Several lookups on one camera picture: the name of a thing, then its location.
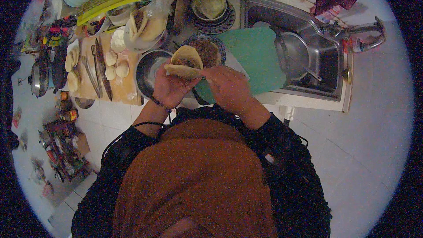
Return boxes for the cluttered floor shelf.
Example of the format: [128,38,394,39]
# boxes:
[38,120,92,183]

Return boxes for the yellow dish rack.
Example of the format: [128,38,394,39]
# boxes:
[76,0,153,26]

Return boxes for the wooden board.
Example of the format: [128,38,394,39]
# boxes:
[67,30,143,106]

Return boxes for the long kitchen knife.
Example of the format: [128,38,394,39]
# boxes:
[95,38,114,102]

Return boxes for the person's right hand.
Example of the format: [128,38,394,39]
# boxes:
[199,66,254,113]

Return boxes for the steel pot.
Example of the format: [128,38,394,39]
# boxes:
[28,60,50,99]

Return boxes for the patterned plate of meat filling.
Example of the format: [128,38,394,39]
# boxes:
[181,33,227,69]

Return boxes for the steel pan with handle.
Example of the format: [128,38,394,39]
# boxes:
[274,32,323,82]

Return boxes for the steel kitchen sink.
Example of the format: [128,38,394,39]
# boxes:
[242,0,353,112]

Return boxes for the group of spice jars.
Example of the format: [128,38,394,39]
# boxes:
[54,91,79,122]

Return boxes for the steel bowl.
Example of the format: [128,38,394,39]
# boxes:
[135,49,174,100]

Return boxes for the black frying pan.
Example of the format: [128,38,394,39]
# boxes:
[51,44,69,94]

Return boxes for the dough wrapper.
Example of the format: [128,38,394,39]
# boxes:
[164,45,205,80]

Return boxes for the black bracelet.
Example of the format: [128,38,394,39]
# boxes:
[150,95,173,113]

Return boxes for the bowl of red vegetables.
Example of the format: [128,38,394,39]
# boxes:
[84,15,112,38]

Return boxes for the person's left hand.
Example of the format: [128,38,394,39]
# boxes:
[153,61,203,110]

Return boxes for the bowl of dumplings in plastic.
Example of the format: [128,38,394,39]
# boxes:
[124,8,169,54]

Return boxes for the chrome faucet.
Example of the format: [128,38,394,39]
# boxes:
[318,16,387,54]

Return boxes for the bowls stacked on patterned plate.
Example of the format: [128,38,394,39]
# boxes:
[189,0,236,35]

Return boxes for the flat round dough sheet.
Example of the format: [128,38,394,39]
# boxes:
[110,27,128,54]

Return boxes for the folded dumpling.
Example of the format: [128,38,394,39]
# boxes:
[67,71,80,93]
[65,46,80,73]

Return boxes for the wooden rolling pin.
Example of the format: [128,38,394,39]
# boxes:
[173,0,188,36]

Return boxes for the person's body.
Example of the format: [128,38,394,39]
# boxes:
[71,104,332,238]

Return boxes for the green cutting board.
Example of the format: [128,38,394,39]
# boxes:
[193,26,288,105]

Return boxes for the metal tongs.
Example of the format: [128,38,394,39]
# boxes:
[81,44,102,99]

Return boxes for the small steel dish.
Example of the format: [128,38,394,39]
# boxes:
[74,97,96,110]

